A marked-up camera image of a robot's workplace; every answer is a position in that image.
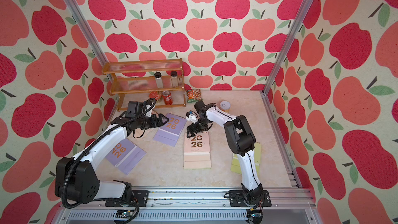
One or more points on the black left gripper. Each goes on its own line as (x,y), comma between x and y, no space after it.
(155,120)

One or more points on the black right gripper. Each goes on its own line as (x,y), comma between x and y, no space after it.
(189,129)

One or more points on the pink calendar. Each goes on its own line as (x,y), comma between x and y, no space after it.
(197,152)

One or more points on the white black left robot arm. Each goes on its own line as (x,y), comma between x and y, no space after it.
(76,179)

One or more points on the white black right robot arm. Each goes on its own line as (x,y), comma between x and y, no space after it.
(241,140)

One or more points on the purple calendar centre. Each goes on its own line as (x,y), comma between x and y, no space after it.
(170,132)

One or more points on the purple calendar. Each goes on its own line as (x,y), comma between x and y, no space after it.
(170,132)
(125,156)

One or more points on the flat red tin can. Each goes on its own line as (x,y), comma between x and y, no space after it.
(157,95)

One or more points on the red soda can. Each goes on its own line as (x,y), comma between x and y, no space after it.
(167,96)

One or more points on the green orange snack packet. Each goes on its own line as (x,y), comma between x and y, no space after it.
(194,95)

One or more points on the small yellow pull-tab can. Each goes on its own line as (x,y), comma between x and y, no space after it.
(225,106)

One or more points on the wooden three-tier shelf rack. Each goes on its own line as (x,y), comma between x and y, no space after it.
(133,81)

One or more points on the left glass spice jar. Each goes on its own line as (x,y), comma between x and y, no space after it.
(158,80)

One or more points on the glass spice jar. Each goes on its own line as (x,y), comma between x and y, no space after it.
(174,79)
(158,80)

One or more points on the purple calendar left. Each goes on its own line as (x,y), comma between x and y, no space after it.
(125,156)

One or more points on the right glass spice jar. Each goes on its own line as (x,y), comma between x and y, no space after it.
(174,79)

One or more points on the green calendar right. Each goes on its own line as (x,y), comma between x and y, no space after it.
(235,166)

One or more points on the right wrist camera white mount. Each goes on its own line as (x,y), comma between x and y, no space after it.
(191,116)

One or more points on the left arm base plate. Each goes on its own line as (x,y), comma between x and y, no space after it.
(139,197)

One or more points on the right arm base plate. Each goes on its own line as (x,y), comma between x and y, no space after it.
(240,198)

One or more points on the aluminium front rail frame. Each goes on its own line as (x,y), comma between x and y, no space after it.
(201,205)

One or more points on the right aluminium corner post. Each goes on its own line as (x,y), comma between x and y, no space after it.
(296,25)

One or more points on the aluminium corner post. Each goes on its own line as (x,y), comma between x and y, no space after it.
(296,25)
(86,30)

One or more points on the left aluminium corner post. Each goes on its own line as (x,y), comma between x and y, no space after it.
(86,30)

